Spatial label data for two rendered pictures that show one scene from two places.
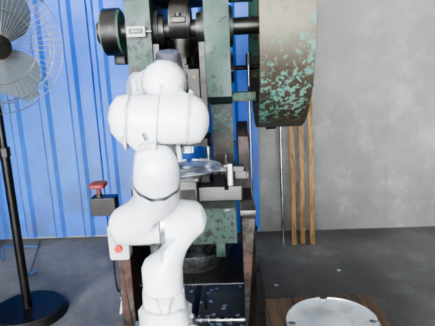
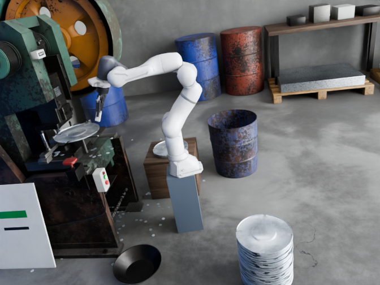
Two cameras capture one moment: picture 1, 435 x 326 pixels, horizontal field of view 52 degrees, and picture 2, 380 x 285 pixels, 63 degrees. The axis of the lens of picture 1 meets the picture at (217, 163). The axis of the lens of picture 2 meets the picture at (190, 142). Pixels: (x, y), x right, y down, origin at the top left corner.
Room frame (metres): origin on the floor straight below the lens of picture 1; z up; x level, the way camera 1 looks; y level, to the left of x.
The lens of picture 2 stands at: (0.75, 1.89, 1.51)
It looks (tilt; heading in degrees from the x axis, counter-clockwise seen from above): 26 degrees down; 279
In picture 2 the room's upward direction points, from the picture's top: 10 degrees counter-clockwise
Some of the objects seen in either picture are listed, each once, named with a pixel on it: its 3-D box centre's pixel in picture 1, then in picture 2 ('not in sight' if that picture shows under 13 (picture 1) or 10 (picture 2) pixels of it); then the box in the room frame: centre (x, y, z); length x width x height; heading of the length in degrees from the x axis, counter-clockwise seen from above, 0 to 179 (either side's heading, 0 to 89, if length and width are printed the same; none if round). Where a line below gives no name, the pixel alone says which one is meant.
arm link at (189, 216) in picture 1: (173, 244); (172, 132); (1.13, 0.13, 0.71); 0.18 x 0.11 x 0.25; 100
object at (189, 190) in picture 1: (185, 186); (87, 141); (1.70, 0.13, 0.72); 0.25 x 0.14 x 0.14; 178
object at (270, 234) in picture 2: not in sight; (263, 232); (0.64, 0.63, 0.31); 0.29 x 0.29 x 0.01
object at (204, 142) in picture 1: (188, 142); (55, 122); (1.88, 0.12, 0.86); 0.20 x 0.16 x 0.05; 88
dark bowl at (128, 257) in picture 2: not in sight; (138, 266); (1.41, 0.57, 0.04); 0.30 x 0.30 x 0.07
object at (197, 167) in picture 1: (186, 167); (77, 132); (1.75, 0.13, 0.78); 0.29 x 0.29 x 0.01
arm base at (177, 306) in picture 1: (166, 319); (184, 160); (1.08, 0.16, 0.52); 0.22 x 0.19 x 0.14; 8
